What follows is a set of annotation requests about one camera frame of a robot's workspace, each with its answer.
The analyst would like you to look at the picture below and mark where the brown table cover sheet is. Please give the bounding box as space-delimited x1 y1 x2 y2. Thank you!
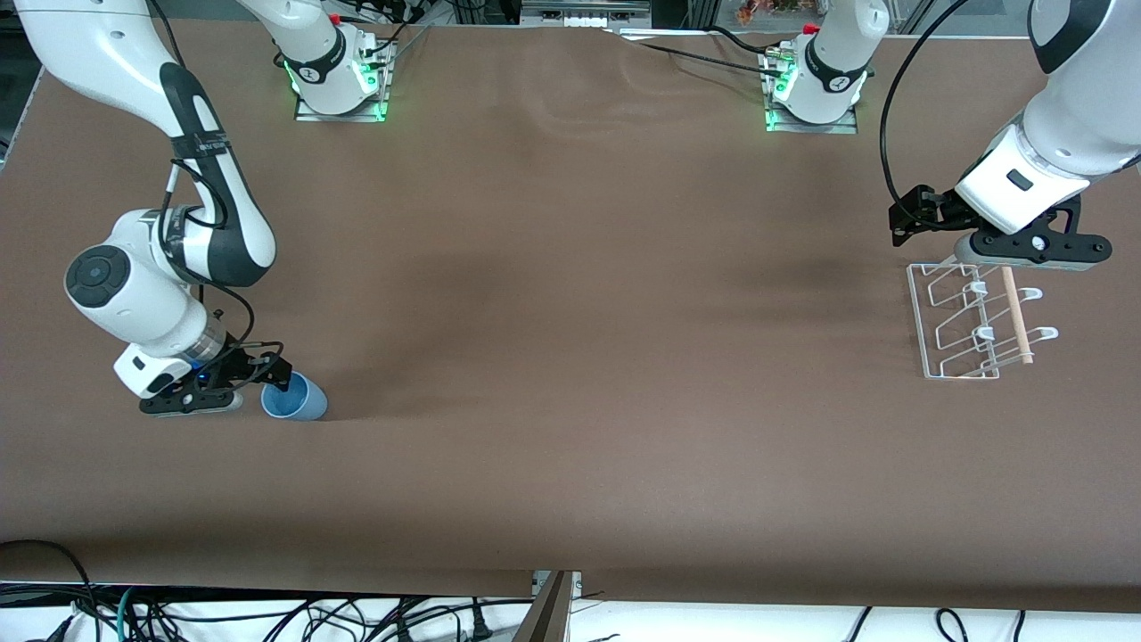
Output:
0 18 1141 613

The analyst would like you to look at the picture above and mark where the blue plastic cup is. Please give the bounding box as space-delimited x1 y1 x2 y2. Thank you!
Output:
261 372 328 422

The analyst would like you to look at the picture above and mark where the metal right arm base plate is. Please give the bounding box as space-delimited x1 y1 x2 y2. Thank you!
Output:
294 31 390 123

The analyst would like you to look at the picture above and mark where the white power strip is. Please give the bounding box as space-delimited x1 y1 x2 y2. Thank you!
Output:
521 0 652 29

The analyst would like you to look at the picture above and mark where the white wire cup rack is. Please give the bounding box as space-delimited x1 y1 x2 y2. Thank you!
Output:
907 261 1060 382

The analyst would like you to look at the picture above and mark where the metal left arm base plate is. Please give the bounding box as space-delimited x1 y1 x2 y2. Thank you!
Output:
762 49 858 135

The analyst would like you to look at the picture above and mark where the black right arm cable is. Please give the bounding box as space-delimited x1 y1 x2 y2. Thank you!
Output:
165 156 286 393

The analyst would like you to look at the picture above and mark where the black floor cable loop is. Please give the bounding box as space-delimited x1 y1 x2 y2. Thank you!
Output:
0 539 101 642

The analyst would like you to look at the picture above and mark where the black table cable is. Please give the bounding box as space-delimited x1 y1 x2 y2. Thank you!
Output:
704 25 785 54
637 41 781 78

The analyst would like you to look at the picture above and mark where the metal table bracket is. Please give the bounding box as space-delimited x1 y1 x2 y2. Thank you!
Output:
513 571 582 642

